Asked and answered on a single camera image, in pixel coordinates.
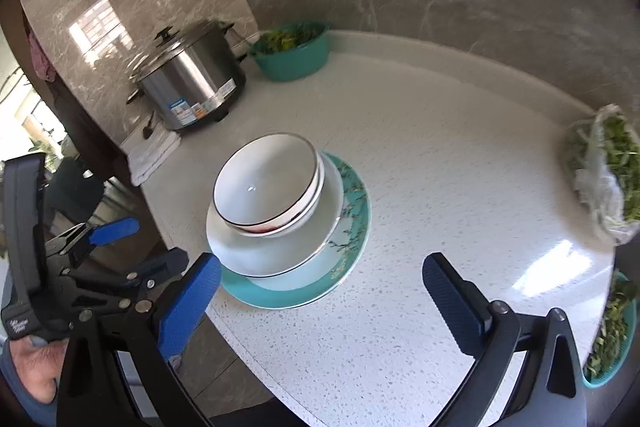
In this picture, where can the teal blossom pattern plate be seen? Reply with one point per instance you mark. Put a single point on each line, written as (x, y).
(302, 266)

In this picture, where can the person's left hand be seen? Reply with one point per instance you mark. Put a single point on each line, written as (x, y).
(39, 368)

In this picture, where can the stainless steel rice cooker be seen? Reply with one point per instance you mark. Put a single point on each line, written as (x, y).
(189, 74)

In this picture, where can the teal plastic colander basket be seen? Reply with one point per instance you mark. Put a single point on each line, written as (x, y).
(295, 64)

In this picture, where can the plastic bag of greens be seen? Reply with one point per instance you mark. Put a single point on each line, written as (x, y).
(600, 157)

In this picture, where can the green leafy vegetables in colander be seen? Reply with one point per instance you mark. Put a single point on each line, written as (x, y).
(287, 38)

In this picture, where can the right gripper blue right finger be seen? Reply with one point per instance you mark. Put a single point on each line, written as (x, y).
(460, 303)

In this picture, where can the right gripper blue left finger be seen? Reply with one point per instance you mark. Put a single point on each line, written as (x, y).
(183, 302)

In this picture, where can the folded white towel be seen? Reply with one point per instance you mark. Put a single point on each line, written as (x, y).
(145, 157)

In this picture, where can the white bowl with pink flowers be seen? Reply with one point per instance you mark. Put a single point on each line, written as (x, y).
(268, 184)

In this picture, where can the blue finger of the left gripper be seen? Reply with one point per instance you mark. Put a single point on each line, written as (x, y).
(159, 270)
(81, 240)

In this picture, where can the plain white deep bowl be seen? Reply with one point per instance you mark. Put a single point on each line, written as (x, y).
(280, 236)

